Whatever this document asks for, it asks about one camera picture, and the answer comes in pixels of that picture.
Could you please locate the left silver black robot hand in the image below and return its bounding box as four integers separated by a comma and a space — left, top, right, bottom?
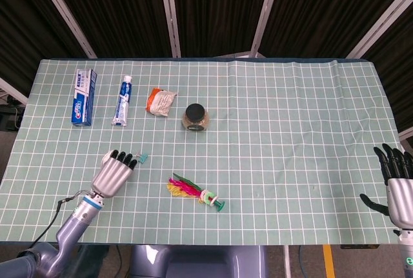
91, 149, 139, 199

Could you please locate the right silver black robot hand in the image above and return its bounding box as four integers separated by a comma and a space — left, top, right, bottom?
359, 143, 413, 227

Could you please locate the colourful feather shuttlecock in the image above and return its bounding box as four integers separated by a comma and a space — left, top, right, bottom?
166, 172, 227, 213

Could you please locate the blue white toothpaste tube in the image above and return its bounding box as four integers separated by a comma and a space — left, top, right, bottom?
111, 75, 134, 127

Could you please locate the blue toothpaste box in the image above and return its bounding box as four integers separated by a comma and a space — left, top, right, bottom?
70, 68, 99, 127

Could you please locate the crumpled orange white packet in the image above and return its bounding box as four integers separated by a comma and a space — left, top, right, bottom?
145, 86, 178, 117

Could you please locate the yellow floor tape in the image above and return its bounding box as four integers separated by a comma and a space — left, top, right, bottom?
322, 244, 335, 278

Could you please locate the round glass jar black lid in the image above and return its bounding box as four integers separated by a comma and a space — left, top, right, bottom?
181, 103, 209, 132

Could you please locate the dark partition panel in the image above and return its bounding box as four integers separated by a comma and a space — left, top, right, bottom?
170, 0, 274, 58
366, 32, 413, 134
0, 0, 88, 98
45, 0, 174, 59
259, 0, 413, 59

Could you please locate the black electronics box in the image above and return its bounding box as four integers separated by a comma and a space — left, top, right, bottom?
0, 95, 27, 131

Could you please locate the grey robot torso base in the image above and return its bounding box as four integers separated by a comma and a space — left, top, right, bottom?
128, 244, 269, 278

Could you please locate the green checked tablecloth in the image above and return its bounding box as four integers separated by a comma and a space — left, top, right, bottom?
0, 58, 406, 246

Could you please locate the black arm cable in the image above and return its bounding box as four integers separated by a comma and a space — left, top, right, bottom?
19, 189, 96, 256

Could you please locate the white partition frame post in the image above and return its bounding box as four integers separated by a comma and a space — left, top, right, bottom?
0, 77, 29, 105
157, 0, 182, 59
345, 0, 413, 59
250, 0, 285, 58
31, 0, 98, 59

